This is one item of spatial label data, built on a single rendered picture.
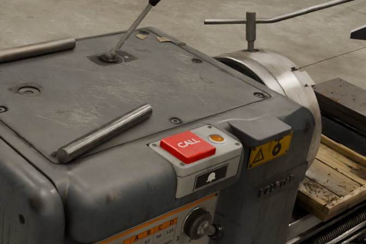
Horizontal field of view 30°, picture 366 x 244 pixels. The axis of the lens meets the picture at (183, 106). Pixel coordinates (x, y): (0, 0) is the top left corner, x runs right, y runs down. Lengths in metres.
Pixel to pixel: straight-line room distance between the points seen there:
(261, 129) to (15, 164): 0.40
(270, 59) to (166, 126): 0.45
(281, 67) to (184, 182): 0.53
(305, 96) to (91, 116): 0.53
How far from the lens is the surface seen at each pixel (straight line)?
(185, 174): 0.97
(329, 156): 1.89
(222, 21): 1.47
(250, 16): 1.46
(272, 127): 1.12
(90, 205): 0.88
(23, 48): 1.23
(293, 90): 1.41
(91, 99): 1.11
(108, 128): 0.99
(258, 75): 1.38
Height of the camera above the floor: 1.75
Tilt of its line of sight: 26 degrees down
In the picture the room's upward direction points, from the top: 10 degrees clockwise
